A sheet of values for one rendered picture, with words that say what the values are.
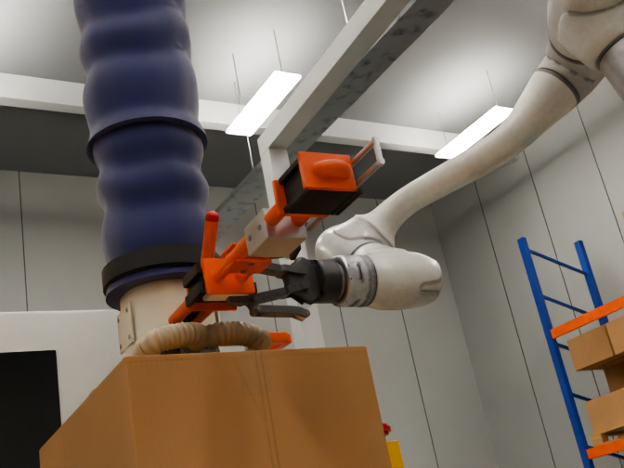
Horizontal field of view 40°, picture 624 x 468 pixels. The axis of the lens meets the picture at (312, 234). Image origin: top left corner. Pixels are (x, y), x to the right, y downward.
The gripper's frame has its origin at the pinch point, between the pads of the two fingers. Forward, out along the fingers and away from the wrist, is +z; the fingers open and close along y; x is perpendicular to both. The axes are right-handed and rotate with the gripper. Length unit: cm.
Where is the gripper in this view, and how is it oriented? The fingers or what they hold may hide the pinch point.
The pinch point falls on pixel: (223, 282)
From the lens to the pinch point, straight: 139.6
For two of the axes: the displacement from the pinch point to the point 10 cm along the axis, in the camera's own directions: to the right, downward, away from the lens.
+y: 1.8, 9.1, -3.7
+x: -4.3, 4.2, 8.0
